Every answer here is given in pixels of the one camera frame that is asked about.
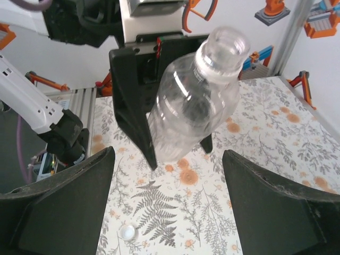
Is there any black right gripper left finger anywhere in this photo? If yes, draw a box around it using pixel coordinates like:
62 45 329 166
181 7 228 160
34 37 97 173
0 146 116 255

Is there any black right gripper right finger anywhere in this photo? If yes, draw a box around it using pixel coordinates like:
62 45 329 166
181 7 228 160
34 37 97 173
222 149 340 255

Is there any clear unlabelled plastic bottle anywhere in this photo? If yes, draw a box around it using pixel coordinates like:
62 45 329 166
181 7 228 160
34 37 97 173
147 25 252 163

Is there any controller board with green light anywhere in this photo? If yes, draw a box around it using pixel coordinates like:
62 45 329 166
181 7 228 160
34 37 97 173
33 152 58 183

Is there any floral patterned table cover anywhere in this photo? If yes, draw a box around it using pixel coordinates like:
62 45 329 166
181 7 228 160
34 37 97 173
90 75 340 255

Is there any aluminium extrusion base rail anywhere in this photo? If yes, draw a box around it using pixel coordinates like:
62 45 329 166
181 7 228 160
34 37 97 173
44 87 98 160

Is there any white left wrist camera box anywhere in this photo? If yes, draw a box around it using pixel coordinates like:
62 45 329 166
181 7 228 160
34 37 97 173
118 0 188 45

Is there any aluminium frame post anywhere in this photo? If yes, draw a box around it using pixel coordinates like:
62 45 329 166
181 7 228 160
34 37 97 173
270 0 316 78

